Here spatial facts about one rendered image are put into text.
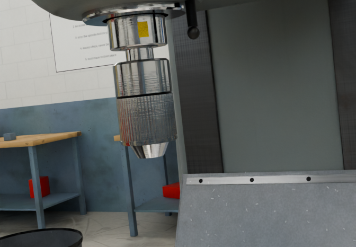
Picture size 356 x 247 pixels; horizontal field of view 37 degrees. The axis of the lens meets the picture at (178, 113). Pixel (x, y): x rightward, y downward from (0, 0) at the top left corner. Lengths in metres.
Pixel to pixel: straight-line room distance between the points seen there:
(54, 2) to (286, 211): 0.49
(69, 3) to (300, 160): 0.48
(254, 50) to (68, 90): 5.08
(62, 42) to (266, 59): 5.13
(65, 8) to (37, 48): 5.65
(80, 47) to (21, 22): 0.84
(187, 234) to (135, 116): 0.43
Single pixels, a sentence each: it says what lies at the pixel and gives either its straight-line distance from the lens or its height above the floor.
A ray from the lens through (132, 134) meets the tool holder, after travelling 0.42.
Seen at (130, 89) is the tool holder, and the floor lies 1.25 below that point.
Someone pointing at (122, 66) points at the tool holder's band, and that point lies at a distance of 0.42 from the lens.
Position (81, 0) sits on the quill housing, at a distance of 0.38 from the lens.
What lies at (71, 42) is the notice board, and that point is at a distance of 5.77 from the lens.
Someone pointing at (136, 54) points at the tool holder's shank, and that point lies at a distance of 0.43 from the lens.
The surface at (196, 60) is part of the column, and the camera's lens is 0.82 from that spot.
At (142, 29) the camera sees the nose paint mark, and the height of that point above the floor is 1.29.
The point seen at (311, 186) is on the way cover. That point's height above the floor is 1.09.
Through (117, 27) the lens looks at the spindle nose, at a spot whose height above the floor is 1.30.
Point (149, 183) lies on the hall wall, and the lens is 5.39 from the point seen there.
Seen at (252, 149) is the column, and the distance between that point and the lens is 0.80.
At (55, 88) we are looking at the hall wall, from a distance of 5.92.
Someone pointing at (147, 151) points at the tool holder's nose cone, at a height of 1.20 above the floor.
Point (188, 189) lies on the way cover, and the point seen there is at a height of 1.08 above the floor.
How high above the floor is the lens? 1.25
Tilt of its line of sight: 3 degrees down
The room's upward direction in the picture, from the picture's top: 6 degrees counter-clockwise
